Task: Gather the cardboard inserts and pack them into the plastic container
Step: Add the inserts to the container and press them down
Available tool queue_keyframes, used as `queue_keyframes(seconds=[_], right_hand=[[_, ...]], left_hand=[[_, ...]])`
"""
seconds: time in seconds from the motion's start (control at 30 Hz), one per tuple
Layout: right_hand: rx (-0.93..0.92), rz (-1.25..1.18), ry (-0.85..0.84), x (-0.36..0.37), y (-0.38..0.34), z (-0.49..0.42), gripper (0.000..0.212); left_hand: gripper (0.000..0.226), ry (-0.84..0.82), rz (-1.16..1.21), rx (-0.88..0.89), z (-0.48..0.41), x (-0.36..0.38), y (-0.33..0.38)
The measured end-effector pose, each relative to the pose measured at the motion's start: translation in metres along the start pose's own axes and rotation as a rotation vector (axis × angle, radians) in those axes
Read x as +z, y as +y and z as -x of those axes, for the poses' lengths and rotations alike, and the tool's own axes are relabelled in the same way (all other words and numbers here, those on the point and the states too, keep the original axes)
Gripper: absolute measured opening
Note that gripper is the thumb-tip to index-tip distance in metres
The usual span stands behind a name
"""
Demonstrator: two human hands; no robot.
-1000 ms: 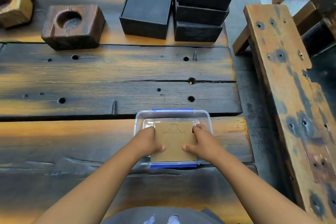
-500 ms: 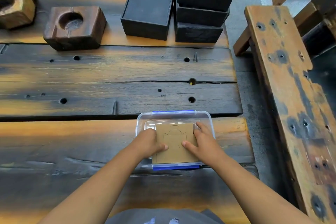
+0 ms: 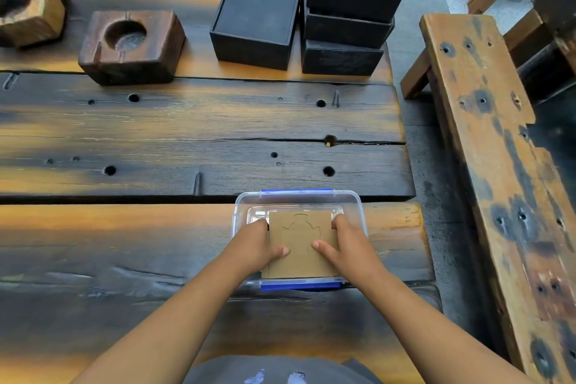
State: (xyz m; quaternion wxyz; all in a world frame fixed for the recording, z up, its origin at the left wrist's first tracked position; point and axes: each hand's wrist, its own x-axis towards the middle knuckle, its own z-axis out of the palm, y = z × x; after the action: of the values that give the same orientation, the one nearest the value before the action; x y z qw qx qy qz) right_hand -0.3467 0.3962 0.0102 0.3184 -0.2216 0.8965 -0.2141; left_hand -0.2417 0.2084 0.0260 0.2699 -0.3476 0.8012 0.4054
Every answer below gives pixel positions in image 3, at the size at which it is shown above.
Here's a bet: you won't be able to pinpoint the person's left hand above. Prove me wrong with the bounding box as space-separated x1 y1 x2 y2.
224 218 292 284

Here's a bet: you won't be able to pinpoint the clear plastic container blue clips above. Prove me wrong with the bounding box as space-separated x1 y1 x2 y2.
231 188 369 292

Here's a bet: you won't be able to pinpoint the brown cardboard stack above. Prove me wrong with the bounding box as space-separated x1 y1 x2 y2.
260 210 341 280

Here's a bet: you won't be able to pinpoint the light wooden ashtray block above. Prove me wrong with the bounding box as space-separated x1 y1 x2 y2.
0 0 67 48

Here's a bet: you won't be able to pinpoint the person's right hand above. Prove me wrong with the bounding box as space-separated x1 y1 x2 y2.
311 214 391 291

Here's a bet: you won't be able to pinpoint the person's right forearm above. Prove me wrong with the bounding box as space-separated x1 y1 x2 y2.
355 269 536 384

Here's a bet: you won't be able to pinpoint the dark wooden ashtray block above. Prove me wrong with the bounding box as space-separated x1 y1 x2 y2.
78 10 187 86

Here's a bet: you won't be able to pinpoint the rustic wooden table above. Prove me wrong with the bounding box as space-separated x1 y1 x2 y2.
0 0 444 384

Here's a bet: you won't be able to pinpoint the grey printed shirt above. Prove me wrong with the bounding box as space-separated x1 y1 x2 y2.
184 354 383 384

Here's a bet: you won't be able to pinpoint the wide black box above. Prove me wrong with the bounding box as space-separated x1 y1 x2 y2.
209 0 304 72

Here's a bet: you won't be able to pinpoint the black stacked box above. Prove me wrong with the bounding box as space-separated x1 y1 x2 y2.
304 8 395 50
301 39 386 77

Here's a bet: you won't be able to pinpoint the weathered wooden bench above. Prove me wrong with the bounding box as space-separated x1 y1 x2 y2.
400 13 576 384

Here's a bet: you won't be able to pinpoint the person's left forearm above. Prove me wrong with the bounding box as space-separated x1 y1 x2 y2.
70 269 257 384

